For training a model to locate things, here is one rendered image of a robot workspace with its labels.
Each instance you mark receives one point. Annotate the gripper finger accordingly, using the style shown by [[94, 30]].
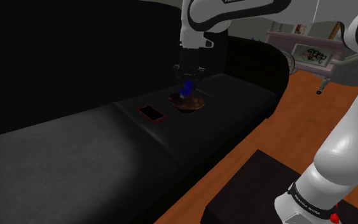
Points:
[[198, 78], [178, 76]]

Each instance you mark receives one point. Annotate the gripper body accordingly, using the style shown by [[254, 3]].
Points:
[[189, 60]]

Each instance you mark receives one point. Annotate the small blue object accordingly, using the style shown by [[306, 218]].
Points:
[[186, 88]]

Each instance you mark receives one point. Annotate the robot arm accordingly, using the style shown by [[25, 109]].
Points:
[[336, 161]]

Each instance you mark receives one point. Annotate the brown wooden bowl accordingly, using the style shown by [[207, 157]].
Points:
[[187, 103]]

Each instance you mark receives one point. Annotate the red-edged black phone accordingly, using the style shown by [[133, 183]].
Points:
[[151, 113]]

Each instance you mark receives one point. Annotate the pink wheeled cart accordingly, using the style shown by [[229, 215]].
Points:
[[313, 54]]

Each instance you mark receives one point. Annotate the black sofa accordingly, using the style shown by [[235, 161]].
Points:
[[73, 139]]

